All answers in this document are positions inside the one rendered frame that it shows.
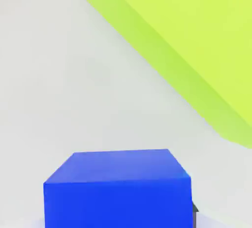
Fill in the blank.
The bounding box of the small blue cube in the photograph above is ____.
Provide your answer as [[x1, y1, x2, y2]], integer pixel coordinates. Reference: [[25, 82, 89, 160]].
[[43, 148, 194, 228]]

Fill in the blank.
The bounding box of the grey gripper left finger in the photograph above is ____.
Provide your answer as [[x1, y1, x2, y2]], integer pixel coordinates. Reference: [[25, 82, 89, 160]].
[[32, 218, 45, 228]]

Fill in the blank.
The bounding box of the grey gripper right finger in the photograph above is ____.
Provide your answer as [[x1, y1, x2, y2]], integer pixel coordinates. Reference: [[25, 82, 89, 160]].
[[191, 201, 225, 228]]

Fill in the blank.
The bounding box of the large lime green box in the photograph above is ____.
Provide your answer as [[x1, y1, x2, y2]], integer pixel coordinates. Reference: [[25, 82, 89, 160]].
[[70, 0, 252, 150]]

